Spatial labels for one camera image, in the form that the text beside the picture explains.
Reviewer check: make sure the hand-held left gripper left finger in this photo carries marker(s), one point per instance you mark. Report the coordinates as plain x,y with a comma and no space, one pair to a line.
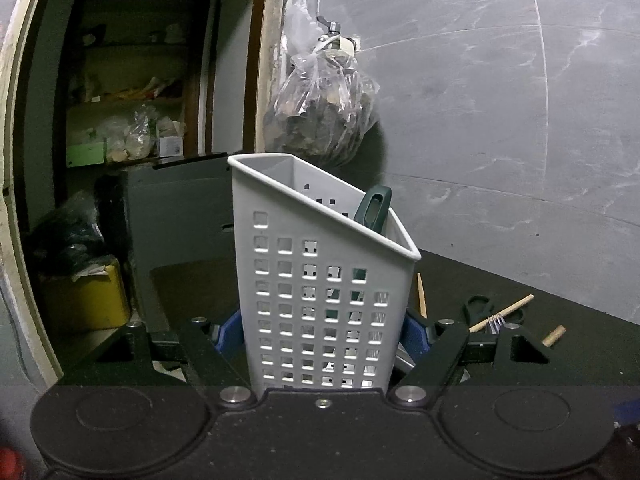
231,332

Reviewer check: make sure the wooden chopstick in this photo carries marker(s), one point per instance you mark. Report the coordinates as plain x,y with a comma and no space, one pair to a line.
422,295
510,306
555,335

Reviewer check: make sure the small white box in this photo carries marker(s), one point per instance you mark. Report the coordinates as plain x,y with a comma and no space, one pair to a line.
170,147

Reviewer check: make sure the black garbage bag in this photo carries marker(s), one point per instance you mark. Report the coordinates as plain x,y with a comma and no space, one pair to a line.
65,240

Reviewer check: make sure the metal fork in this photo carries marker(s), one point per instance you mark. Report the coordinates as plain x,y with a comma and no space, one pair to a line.
495,325

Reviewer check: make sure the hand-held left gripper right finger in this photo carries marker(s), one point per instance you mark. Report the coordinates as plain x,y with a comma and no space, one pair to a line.
415,332

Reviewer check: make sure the dark wooden shelf cabinet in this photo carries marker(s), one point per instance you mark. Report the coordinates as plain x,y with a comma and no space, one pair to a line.
125,102

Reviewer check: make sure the cream door frame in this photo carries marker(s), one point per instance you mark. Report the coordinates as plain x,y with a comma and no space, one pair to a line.
272,60

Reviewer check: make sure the white perforated utensil basket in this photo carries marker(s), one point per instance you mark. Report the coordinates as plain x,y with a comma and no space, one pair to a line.
280,200

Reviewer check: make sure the green box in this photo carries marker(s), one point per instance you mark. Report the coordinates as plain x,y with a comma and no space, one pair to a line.
85,154

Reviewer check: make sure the yellow bin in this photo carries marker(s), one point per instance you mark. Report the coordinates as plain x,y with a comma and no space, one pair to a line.
85,300

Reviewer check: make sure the clear bags of food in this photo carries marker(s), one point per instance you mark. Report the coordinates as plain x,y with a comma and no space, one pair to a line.
132,135

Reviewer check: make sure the grey appliance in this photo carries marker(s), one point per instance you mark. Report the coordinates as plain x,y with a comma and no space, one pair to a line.
175,210

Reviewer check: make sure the clear plastic bag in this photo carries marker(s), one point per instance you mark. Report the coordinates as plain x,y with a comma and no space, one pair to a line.
320,125

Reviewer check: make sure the metal wall faucet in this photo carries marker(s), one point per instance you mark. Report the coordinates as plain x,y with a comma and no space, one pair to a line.
345,46

